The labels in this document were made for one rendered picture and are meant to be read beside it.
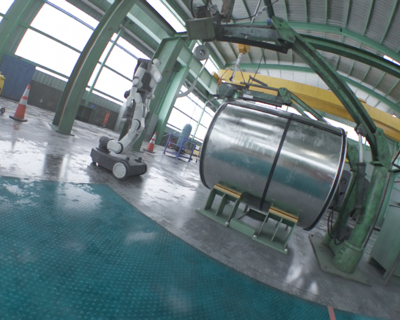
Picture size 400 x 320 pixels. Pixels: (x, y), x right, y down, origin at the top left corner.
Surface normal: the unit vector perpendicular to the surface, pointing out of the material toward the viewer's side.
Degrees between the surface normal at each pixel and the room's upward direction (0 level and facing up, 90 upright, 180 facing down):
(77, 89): 90
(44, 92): 90
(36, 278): 0
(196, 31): 145
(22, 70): 90
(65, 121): 90
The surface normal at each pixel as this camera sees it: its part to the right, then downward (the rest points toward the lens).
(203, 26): -0.55, 0.69
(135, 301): 0.35, -0.94
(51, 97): 0.82, 0.32
